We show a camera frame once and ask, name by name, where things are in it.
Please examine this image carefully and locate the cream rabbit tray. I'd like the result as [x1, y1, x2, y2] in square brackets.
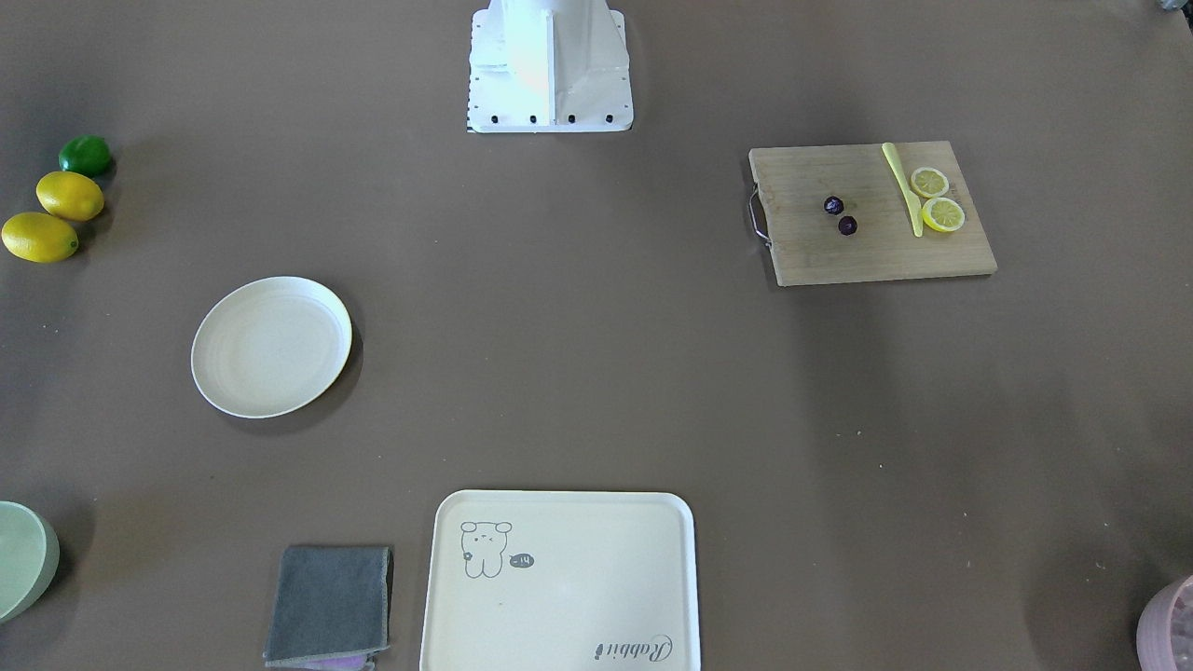
[420, 490, 701, 670]

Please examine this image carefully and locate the wooden cutting board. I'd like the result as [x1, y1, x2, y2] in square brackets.
[748, 141, 997, 287]

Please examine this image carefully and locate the cream round plate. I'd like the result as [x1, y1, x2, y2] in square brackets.
[190, 276, 353, 419]

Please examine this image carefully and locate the yellow plastic knife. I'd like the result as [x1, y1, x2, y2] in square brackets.
[880, 142, 925, 238]

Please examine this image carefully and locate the lemon slice lower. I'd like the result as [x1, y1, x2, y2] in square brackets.
[920, 197, 968, 233]

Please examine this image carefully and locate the lemon slice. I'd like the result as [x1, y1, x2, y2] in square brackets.
[909, 166, 951, 199]
[920, 197, 968, 233]

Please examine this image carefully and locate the lemon slice upper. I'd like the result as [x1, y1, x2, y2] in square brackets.
[909, 166, 951, 199]

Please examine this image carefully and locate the grey folded cloth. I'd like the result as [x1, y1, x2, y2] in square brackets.
[262, 544, 391, 670]

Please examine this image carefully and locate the green lime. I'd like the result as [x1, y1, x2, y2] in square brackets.
[57, 133, 115, 178]

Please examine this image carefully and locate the yellow lemon near lime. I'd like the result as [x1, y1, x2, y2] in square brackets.
[35, 171, 105, 224]

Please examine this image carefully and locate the yellow lemon outer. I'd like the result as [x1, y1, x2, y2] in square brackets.
[4, 213, 78, 264]

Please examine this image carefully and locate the green bowl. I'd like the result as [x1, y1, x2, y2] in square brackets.
[1, 501, 60, 623]

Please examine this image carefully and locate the pink bowl with ice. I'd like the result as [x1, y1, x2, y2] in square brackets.
[1136, 575, 1192, 670]

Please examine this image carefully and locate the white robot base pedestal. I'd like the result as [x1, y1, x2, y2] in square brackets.
[466, 1, 635, 133]

